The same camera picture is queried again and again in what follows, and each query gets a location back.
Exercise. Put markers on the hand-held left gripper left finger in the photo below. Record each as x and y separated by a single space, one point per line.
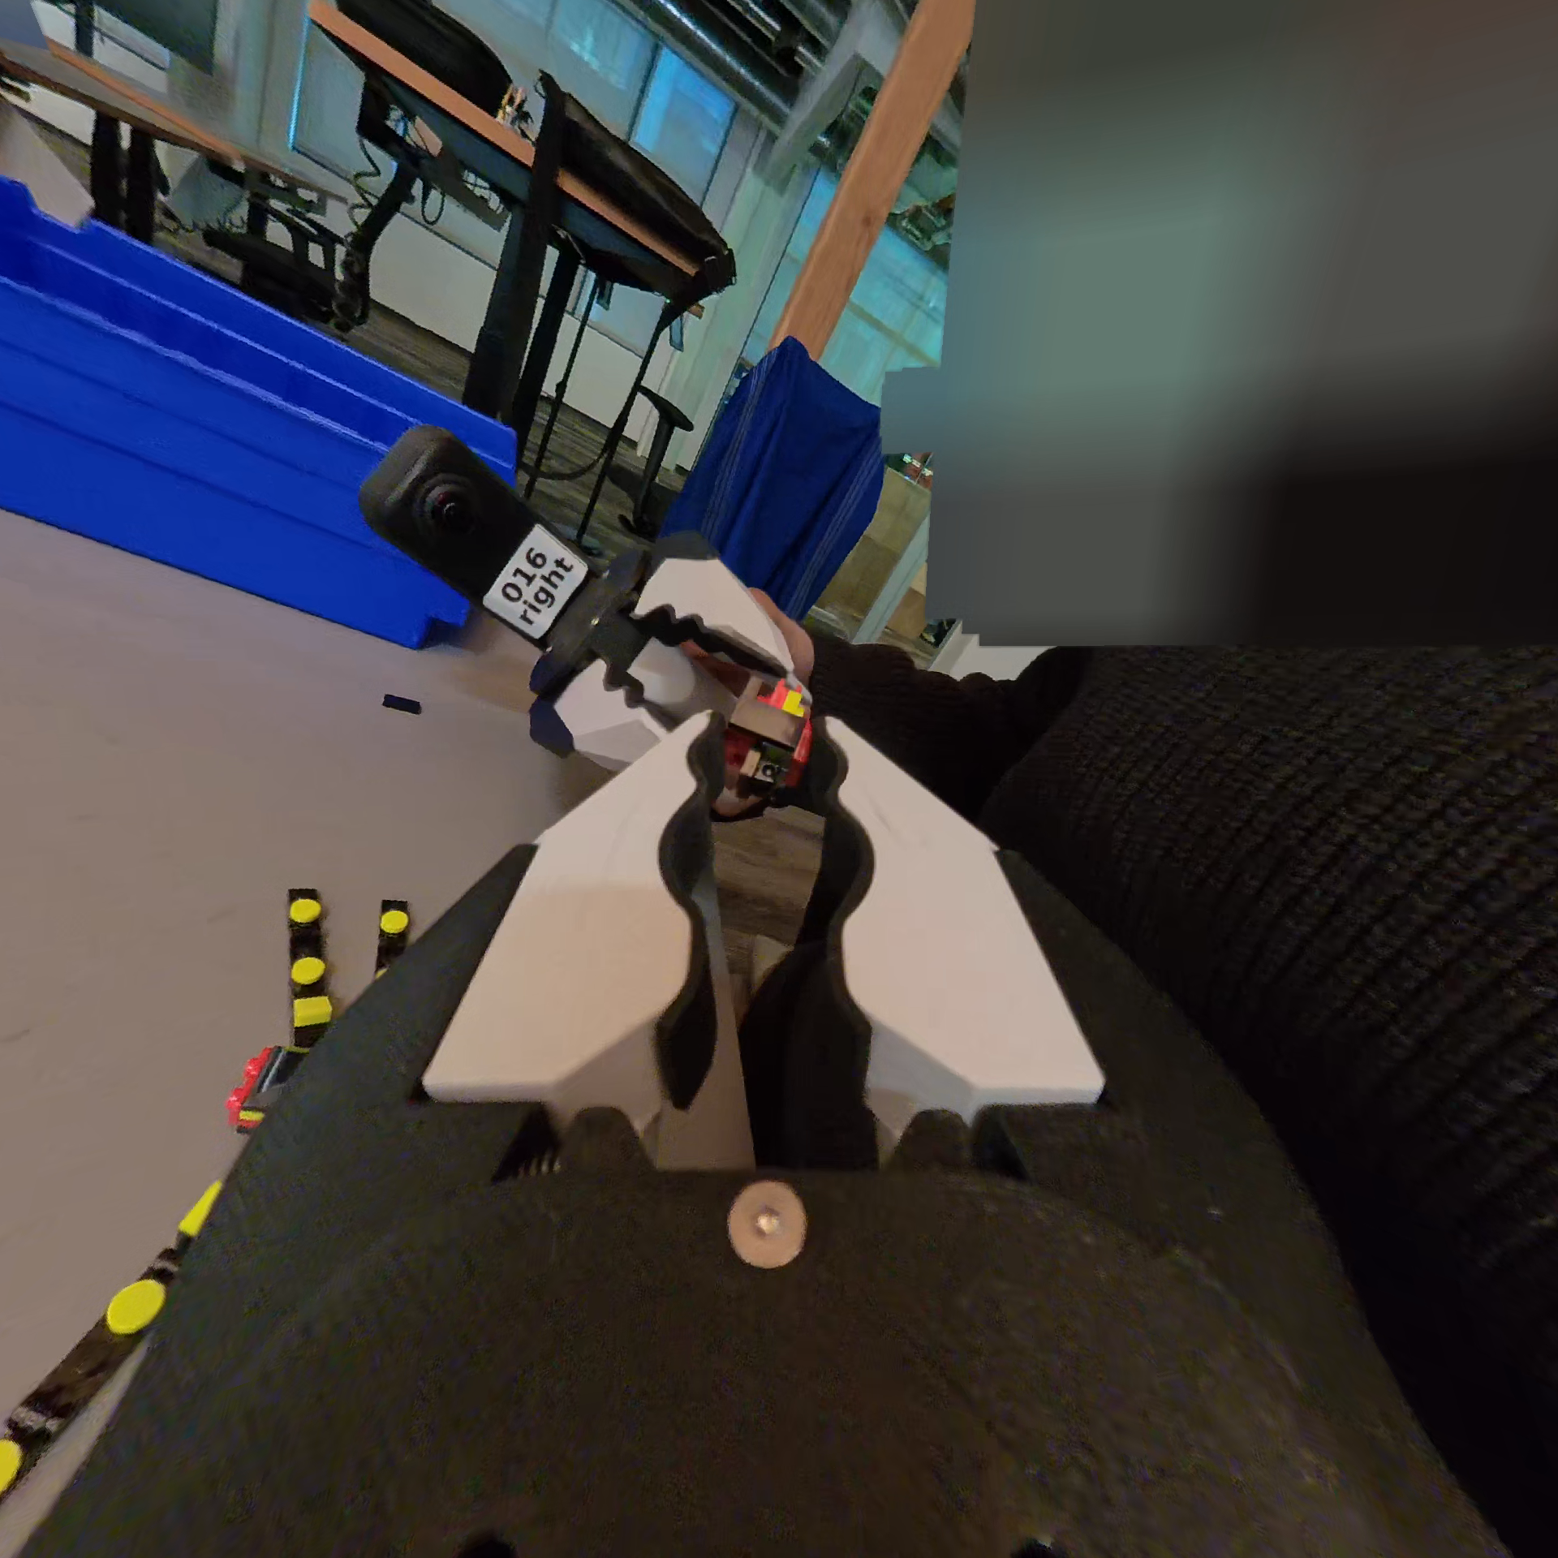
571 975

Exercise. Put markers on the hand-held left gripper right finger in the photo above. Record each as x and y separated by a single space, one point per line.
961 975

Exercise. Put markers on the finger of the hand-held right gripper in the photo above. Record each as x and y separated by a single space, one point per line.
619 719
718 609

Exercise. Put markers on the red yellow black lego model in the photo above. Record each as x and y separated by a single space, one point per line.
766 732

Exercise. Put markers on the person's right hand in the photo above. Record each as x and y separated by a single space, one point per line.
790 646

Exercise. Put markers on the blue fabric cover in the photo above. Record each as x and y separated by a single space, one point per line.
779 487

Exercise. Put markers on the blue plastic bin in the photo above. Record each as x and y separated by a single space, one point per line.
182 463

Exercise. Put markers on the wooden standing desk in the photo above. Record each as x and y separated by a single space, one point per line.
486 125

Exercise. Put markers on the black bag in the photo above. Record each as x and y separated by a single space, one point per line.
425 43

